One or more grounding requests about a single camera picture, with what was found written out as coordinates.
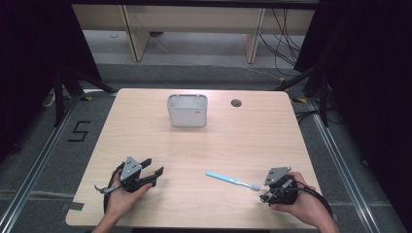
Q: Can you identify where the grey plastic container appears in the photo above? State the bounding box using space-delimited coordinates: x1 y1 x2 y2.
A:
166 93 209 128

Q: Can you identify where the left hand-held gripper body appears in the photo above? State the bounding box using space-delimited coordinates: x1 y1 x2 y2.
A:
119 156 146 194

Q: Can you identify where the black metal stand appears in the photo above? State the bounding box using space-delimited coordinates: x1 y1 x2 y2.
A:
274 61 332 128
52 66 117 128

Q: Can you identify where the person's right hand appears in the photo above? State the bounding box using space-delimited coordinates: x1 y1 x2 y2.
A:
270 171 328 225

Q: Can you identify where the metal floor rail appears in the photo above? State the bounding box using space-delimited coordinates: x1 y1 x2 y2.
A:
0 93 83 233
305 96 384 233

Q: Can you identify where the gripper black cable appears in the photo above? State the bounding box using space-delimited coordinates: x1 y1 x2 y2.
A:
102 162 126 215
292 180 334 217

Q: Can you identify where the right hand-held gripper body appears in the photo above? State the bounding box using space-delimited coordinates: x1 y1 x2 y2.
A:
259 166 299 207

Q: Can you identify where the person's left hand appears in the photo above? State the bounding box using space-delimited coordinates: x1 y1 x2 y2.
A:
104 168 154 221

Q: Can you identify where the black tape strip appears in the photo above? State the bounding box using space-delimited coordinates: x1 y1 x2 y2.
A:
61 201 86 213

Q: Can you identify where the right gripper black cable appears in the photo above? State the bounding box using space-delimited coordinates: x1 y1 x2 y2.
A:
292 180 334 217

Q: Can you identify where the light blue toothbrush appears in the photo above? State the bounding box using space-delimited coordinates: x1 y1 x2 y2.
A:
205 170 261 192

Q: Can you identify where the black floor cable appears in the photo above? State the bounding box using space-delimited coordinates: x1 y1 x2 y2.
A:
294 109 344 126

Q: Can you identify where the dark curtain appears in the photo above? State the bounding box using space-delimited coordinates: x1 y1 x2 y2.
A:
0 0 102 163
293 0 412 224

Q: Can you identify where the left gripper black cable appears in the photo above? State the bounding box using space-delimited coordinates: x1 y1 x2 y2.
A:
102 162 126 215

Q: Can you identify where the beige wooden furniture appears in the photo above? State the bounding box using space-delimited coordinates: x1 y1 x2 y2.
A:
71 4 317 64

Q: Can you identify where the bundle of black cables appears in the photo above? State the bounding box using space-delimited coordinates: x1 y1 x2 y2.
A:
258 8 303 78

